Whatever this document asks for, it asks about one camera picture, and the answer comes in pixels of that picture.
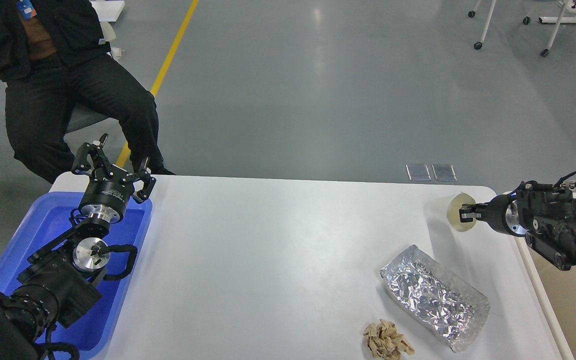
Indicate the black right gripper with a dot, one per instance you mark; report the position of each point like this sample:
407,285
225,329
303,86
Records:
500,213

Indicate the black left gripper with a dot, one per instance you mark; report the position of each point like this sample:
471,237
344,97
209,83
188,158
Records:
106,196

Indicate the white paper cup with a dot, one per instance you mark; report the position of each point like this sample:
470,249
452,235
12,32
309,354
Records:
453,215

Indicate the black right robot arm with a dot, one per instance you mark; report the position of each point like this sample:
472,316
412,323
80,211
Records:
544,214

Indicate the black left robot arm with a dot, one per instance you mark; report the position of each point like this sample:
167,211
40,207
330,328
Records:
61,283

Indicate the right metal floor plate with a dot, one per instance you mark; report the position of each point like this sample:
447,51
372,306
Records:
444,173

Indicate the metal floor plate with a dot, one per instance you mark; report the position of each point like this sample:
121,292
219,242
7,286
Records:
418,173
444,173

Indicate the left metal floor plate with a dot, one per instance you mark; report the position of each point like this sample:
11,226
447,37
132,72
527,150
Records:
418,173

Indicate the crumpled aluminium foil tray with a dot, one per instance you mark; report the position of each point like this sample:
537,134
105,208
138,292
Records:
447,306

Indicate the seated person in black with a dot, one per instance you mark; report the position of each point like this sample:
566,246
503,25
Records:
53,54

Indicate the crumpled brown paper scrap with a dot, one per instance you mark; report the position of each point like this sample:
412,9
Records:
383,341

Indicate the blue plastic tray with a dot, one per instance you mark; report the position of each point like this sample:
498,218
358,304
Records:
47,218

